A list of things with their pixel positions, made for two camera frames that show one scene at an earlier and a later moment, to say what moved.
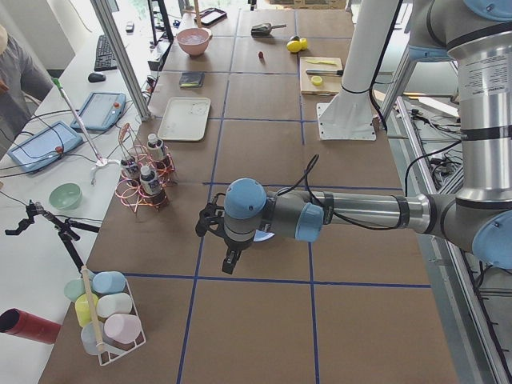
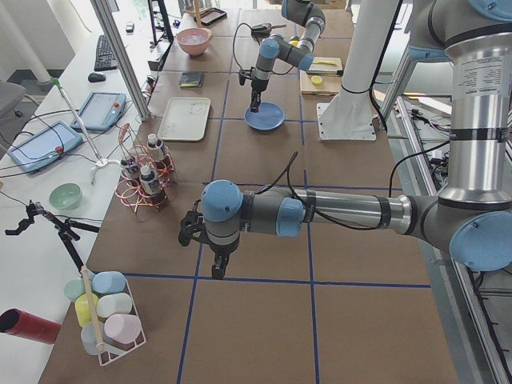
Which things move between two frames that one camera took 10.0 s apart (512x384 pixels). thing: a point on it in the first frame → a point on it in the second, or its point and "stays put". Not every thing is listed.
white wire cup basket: [105, 310] stays put
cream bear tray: [185, 118] stays put
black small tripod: [64, 227] stays put
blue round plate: [260, 235] → [270, 116]
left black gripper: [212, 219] → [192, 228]
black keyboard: [105, 56] stays put
